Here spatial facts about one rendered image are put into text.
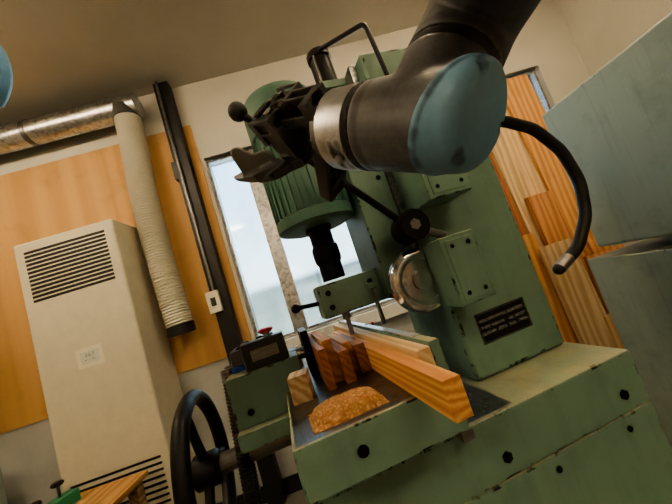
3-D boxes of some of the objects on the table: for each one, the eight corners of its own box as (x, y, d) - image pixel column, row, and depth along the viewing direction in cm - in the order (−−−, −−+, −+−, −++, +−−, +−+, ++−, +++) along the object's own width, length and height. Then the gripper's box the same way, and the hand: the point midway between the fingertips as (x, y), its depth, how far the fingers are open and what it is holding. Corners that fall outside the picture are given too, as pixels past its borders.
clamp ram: (282, 378, 67) (270, 338, 68) (314, 366, 69) (302, 327, 70) (283, 389, 58) (269, 342, 59) (320, 374, 60) (306, 329, 61)
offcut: (297, 397, 52) (289, 373, 53) (315, 391, 52) (307, 366, 53) (294, 406, 48) (286, 379, 49) (313, 399, 48) (305, 373, 49)
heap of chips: (308, 415, 43) (304, 401, 43) (373, 387, 45) (369, 375, 45) (313, 435, 36) (309, 419, 36) (390, 402, 38) (385, 387, 39)
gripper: (361, 34, 36) (270, 68, 49) (262, 161, 31) (192, 159, 45) (391, 98, 41) (302, 113, 55) (311, 214, 36) (236, 198, 50)
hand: (264, 147), depth 52 cm, fingers open, 14 cm apart
